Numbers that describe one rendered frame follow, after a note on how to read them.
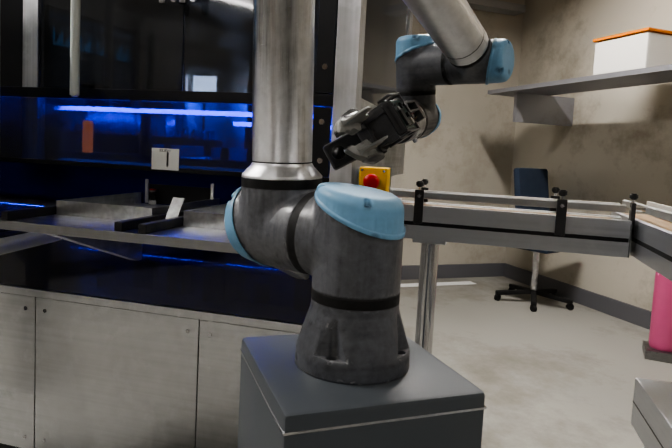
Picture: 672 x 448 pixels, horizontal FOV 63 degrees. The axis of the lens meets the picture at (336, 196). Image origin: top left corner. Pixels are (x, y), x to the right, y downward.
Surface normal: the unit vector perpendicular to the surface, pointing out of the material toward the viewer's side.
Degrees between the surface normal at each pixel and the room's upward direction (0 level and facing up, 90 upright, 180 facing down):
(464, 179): 90
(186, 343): 90
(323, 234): 86
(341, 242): 90
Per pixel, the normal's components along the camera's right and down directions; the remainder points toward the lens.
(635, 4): -0.94, -0.02
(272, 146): -0.26, 0.11
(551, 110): 0.34, 0.09
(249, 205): -0.69, 0.07
